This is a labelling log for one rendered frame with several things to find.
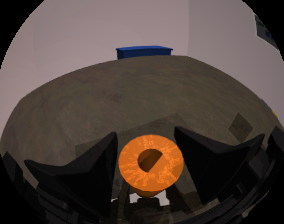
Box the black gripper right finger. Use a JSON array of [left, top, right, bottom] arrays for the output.
[[174, 127, 266, 205]]

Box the orange knob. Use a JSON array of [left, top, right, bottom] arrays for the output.
[[118, 135, 183, 197]]

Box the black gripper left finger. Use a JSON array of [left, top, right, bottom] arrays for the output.
[[24, 132, 118, 220]]

